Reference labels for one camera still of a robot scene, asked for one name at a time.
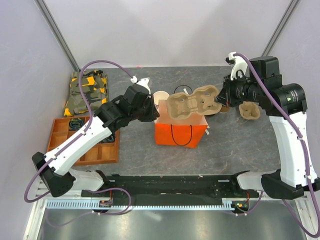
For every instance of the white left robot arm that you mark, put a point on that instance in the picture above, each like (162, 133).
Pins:
(55, 166)

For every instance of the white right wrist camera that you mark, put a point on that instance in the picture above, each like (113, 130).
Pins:
(239, 66)

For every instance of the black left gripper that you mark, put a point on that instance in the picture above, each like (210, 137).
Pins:
(154, 113)

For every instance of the stack of paper cups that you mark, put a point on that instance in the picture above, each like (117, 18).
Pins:
(159, 96)

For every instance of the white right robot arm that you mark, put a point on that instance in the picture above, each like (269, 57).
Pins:
(259, 80)

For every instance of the orange paper bag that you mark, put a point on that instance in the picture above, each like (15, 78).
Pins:
(178, 132)

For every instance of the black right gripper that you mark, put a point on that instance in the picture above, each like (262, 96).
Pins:
(226, 96)

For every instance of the camouflage folded cloth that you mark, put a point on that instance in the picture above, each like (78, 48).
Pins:
(95, 88)

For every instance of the brown paper coffee cup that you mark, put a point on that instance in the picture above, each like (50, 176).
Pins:
(224, 109)

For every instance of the orange wooden compartment tray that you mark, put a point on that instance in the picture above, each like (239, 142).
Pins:
(101, 153)

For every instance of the green blue coiled belt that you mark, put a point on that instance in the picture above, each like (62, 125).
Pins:
(75, 124)

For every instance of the cardboard cup carrier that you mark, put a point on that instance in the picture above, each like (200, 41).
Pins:
(202, 102)
(249, 110)

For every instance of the aluminium cable duct rail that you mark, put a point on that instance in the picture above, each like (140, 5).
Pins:
(90, 204)

